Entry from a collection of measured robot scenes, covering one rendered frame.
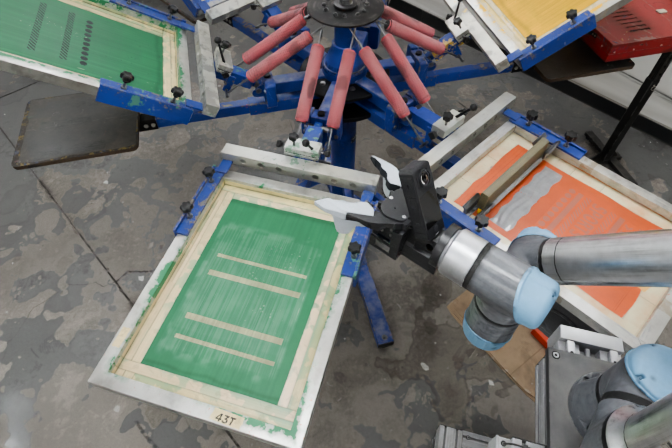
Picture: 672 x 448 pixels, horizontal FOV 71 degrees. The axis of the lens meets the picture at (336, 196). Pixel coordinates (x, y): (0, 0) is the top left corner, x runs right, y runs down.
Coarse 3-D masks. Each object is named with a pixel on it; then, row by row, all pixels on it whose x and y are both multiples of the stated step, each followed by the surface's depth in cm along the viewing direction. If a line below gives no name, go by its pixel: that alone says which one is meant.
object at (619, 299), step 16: (464, 192) 167; (480, 192) 167; (512, 192) 167; (496, 208) 163; (544, 208) 163; (528, 224) 159; (512, 240) 154; (592, 288) 143; (608, 288) 143; (624, 288) 143; (608, 304) 140; (624, 304) 140
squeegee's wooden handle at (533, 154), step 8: (536, 144) 168; (544, 144) 168; (528, 152) 165; (536, 152) 166; (520, 160) 163; (528, 160) 163; (536, 160) 172; (512, 168) 161; (520, 168) 161; (504, 176) 158; (512, 176) 159; (496, 184) 156; (504, 184) 157; (488, 192) 154; (496, 192) 156; (480, 200) 156; (488, 200) 154; (480, 208) 158
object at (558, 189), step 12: (504, 156) 179; (516, 156) 179; (492, 168) 175; (504, 168) 175; (540, 168) 175; (552, 168) 175; (528, 180) 171; (564, 180) 171; (576, 180) 171; (552, 192) 167; (564, 192) 167; (588, 192) 167; (600, 192) 167; (540, 204) 164; (552, 204) 164; (600, 204) 164; (612, 204) 164; (624, 216) 161; (636, 216) 161; (648, 228) 158; (660, 228) 158
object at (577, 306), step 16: (512, 128) 184; (480, 144) 178; (496, 144) 181; (464, 160) 173; (576, 160) 173; (448, 176) 168; (592, 176) 172; (608, 176) 168; (624, 192) 166; (640, 192) 163; (656, 208) 160; (560, 288) 139; (560, 304) 140; (576, 304) 136; (592, 320) 134; (608, 320) 133; (656, 320) 133; (624, 336) 130; (640, 336) 130; (656, 336) 130
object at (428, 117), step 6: (420, 108) 183; (426, 108) 183; (414, 114) 182; (420, 114) 181; (426, 114) 181; (432, 114) 181; (414, 120) 184; (420, 120) 181; (426, 120) 179; (432, 120) 179; (420, 126) 183; (426, 126) 180; (438, 138) 179; (444, 138) 177
